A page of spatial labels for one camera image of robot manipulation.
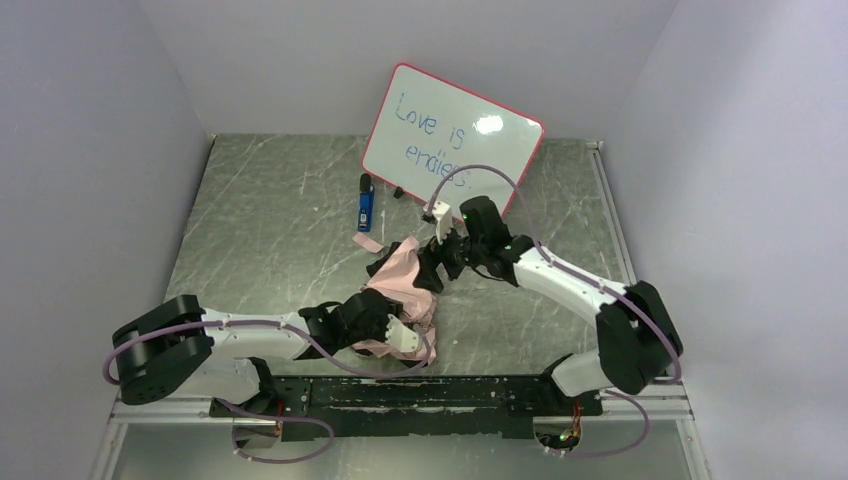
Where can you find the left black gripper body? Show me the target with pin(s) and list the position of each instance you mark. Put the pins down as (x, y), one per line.
(379, 329)

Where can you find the red-framed whiteboard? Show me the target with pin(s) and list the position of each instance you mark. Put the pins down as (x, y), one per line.
(433, 137)

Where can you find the blue whiteboard marker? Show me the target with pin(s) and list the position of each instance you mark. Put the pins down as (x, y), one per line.
(366, 203)

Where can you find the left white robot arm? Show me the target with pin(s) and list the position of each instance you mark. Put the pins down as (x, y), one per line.
(183, 348)

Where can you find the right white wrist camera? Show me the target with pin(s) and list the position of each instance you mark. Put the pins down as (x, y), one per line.
(439, 214)

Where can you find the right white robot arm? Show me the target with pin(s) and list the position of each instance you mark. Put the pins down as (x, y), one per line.
(637, 343)

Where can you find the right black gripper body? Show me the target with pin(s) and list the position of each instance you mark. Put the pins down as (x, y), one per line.
(438, 259)

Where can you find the pink folding umbrella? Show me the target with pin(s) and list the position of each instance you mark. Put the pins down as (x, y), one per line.
(393, 275)

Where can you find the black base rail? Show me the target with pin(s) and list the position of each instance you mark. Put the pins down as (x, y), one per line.
(419, 405)

